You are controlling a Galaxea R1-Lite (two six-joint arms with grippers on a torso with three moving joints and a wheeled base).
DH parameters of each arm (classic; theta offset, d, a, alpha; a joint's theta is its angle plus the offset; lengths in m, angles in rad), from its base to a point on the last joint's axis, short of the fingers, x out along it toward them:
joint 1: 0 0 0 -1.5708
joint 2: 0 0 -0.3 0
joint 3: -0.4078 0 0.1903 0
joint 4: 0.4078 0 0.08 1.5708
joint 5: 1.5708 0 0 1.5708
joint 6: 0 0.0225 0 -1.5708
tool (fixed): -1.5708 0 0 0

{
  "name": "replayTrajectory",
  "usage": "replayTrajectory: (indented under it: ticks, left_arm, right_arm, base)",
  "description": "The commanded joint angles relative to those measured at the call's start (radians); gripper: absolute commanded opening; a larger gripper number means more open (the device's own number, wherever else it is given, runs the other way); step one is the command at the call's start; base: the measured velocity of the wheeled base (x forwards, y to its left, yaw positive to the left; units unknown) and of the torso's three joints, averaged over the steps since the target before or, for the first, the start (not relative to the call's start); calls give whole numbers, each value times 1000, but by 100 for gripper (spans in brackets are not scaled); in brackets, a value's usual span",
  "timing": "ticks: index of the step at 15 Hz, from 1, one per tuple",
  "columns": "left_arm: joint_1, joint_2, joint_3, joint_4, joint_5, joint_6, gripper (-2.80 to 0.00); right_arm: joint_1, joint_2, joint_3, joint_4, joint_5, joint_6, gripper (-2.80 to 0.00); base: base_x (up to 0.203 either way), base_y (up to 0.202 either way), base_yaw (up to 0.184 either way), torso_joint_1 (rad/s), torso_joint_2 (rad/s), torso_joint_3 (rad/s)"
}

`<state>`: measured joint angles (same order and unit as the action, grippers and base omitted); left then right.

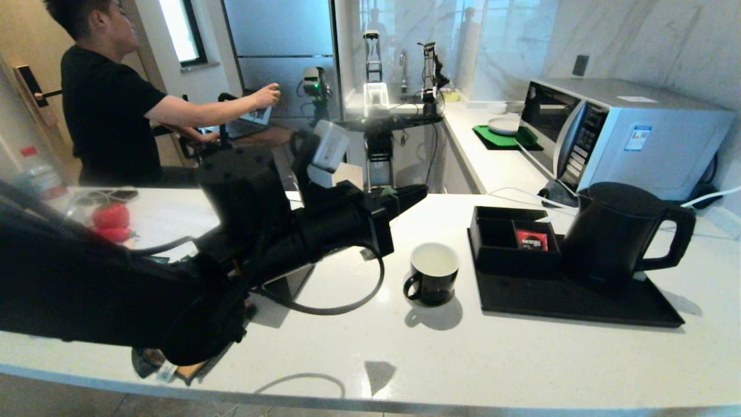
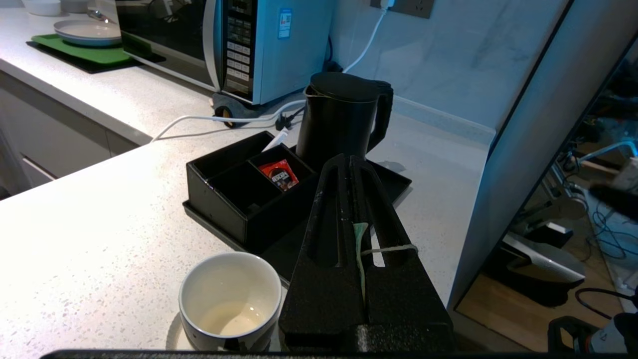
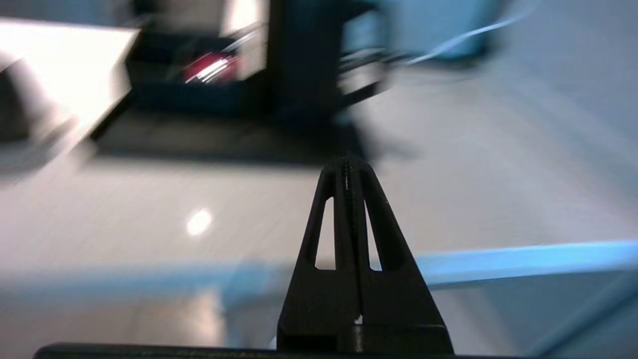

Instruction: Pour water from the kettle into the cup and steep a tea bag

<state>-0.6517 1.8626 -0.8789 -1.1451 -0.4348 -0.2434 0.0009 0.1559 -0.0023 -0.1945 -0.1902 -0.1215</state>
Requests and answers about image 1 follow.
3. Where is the black electric kettle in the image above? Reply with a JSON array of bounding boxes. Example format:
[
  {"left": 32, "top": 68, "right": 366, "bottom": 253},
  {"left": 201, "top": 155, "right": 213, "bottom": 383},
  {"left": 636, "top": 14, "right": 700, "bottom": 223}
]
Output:
[{"left": 560, "top": 181, "right": 698, "bottom": 290}]

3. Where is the black teleoperation stand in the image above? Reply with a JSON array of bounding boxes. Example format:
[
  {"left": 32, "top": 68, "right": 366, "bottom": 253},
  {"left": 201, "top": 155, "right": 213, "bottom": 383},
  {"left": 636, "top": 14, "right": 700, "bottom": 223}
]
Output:
[{"left": 333, "top": 113, "right": 445, "bottom": 193}]

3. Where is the white base cabinet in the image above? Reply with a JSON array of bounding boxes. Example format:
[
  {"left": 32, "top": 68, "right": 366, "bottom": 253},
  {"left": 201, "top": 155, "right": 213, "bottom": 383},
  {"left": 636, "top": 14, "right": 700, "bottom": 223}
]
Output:
[{"left": 443, "top": 125, "right": 484, "bottom": 195}]

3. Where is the beige QR code sign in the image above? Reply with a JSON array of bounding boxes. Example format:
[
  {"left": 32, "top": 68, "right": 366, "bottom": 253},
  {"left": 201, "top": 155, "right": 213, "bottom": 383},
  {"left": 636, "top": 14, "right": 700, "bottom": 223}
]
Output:
[{"left": 336, "top": 162, "right": 365, "bottom": 191}]

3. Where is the black mug white inside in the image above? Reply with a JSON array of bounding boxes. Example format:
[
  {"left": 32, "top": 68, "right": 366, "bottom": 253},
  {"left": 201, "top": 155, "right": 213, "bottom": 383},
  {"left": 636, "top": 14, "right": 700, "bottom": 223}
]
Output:
[{"left": 403, "top": 243, "right": 461, "bottom": 306}]

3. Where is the green silicone mat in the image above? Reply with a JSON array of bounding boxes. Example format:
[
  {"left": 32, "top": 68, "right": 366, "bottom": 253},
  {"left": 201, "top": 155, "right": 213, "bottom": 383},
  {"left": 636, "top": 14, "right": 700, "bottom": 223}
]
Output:
[{"left": 472, "top": 125, "right": 539, "bottom": 152}]

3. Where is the black compartment organizer box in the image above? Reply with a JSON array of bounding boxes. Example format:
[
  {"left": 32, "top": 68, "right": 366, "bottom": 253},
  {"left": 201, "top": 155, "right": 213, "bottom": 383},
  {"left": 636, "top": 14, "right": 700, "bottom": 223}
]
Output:
[{"left": 469, "top": 204, "right": 565, "bottom": 276}]

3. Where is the white and black mast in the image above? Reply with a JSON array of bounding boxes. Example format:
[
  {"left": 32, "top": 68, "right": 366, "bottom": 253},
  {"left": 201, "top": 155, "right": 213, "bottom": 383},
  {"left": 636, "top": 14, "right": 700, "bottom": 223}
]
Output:
[{"left": 362, "top": 30, "right": 390, "bottom": 119}]

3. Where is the black tissue box white top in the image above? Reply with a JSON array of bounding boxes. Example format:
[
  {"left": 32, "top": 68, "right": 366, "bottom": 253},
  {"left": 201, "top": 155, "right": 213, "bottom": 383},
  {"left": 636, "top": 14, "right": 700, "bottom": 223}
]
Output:
[{"left": 262, "top": 264, "right": 318, "bottom": 302}]

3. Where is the white plate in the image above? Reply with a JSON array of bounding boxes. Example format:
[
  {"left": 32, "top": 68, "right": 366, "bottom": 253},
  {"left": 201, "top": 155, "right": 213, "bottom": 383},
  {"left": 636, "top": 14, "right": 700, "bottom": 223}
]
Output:
[{"left": 487, "top": 118, "right": 522, "bottom": 137}]

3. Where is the red coffee sachet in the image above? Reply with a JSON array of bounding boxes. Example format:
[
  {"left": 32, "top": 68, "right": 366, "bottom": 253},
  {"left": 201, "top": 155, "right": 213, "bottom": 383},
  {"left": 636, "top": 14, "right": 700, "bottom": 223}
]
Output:
[{"left": 515, "top": 228, "right": 549, "bottom": 251}]

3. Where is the black rectangular serving tray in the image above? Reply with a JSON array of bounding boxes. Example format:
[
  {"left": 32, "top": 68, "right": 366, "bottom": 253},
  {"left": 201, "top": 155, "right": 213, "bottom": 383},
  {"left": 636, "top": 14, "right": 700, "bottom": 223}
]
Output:
[{"left": 468, "top": 229, "right": 685, "bottom": 329}]

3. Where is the brown wooden side table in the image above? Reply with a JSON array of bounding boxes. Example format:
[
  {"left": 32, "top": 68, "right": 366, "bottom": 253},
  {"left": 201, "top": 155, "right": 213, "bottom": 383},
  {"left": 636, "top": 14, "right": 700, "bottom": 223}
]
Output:
[{"left": 232, "top": 125, "right": 297, "bottom": 150}]

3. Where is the open laptop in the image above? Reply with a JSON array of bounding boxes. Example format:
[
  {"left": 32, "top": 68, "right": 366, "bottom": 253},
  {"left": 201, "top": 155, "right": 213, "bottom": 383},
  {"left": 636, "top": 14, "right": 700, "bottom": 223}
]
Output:
[{"left": 223, "top": 105, "right": 273, "bottom": 140}]

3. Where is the black leader control rig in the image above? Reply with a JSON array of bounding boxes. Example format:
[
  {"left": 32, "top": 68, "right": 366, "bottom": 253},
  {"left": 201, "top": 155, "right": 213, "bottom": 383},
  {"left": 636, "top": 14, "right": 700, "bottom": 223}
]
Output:
[{"left": 174, "top": 93, "right": 238, "bottom": 163}]

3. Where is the grey steel refrigerator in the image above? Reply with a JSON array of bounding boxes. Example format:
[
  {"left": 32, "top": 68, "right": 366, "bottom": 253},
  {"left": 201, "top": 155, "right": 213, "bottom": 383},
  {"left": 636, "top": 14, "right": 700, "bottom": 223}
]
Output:
[{"left": 223, "top": 0, "right": 343, "bottom": 192}]

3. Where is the printed white paper sheet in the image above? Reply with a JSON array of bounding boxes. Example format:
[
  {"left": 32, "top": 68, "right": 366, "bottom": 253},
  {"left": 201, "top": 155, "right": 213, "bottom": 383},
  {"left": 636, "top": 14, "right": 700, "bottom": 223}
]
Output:
[{"left": 130, "top": 200, "right": 221, "bottom": 244}]

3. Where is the silver microwave oven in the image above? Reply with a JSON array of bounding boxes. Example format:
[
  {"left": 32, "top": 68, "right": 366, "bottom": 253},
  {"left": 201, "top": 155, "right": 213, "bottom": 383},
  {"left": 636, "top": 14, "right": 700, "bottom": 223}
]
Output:
[{"left": 518, "top": 78, "right": 737, "bottom": 202}]

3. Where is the orange microfiber cloth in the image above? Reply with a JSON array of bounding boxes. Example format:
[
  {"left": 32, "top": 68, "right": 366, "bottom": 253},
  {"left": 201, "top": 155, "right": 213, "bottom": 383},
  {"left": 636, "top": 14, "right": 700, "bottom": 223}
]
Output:
[{"left": 132, "top": 342, "right": 232, "bottom": 386}]

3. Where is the dark brown coaster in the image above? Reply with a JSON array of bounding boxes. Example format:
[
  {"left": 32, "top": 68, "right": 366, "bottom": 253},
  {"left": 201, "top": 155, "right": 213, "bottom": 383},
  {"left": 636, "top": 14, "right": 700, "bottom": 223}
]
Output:
[{"left": 81, "top": 188, "right": 140, "bottom": 204}]

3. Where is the red toy chili pepper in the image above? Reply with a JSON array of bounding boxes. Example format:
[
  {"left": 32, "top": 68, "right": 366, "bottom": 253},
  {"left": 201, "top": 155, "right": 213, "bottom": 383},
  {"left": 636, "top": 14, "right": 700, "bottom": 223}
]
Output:
[{"left": 93, "top": 227, "right": 137, "bottom": 243}]

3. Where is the red toy bell pepper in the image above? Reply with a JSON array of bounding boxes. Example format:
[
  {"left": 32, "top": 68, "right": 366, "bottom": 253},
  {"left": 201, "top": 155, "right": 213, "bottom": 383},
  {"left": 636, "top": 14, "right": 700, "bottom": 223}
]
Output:
[{"left": 91, "top": 203, "right": 131, "bottom": 228}]

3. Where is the dark framed window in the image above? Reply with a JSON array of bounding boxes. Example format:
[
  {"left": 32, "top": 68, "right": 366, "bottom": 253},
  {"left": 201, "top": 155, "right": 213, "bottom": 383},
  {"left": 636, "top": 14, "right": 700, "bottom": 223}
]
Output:
[{"left": 159, "top": 0, "right": 207, "bottom": 65}]

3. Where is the person in black shirt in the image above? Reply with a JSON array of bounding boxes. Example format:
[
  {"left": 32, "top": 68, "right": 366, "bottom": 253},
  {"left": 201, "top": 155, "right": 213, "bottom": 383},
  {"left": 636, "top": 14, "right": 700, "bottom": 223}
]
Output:
[{"left": 43, "top": 0, "right": 281, "bottom": 187}]

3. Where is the clear water bottle red cap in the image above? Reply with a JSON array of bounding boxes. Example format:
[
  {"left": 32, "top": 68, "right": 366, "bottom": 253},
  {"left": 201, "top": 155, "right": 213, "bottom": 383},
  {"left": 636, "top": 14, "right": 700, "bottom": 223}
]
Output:
[{"left": 17, "top": 145, "right": 70, "bottom": 200}]

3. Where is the black electronic door lock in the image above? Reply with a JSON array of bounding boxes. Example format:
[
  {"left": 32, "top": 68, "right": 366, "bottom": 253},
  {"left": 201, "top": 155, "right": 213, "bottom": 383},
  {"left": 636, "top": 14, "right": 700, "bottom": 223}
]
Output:
[{"left": 14, "top": 65, "right": 61, "bottom": 111}]

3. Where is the beige wooden door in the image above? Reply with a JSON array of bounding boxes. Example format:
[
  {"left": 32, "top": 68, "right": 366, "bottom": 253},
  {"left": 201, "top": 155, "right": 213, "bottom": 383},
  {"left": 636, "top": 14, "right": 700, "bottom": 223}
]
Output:
[{"left": 0, "top": 0, "right": 82, "bottom": 186}]

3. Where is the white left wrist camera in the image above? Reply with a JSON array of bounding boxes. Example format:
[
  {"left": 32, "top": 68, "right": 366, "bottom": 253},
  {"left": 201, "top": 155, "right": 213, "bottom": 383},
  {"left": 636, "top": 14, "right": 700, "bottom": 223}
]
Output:
[{"left": 307, "top": 120, "right": 351, "bottom": 189}]

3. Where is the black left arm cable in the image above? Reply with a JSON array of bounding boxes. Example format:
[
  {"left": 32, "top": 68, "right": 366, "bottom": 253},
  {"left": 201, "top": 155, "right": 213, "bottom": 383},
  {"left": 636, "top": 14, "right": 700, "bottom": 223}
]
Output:
[{"left": 130, "top": 235, "right": 386, "bottom": 316}]

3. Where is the white power cable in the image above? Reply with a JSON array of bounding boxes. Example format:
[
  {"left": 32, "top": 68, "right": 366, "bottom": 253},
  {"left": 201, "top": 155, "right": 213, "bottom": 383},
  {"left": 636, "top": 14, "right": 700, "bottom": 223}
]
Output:
[{"left": 489, "top": 186, "right": 741, "bottom": 216}]

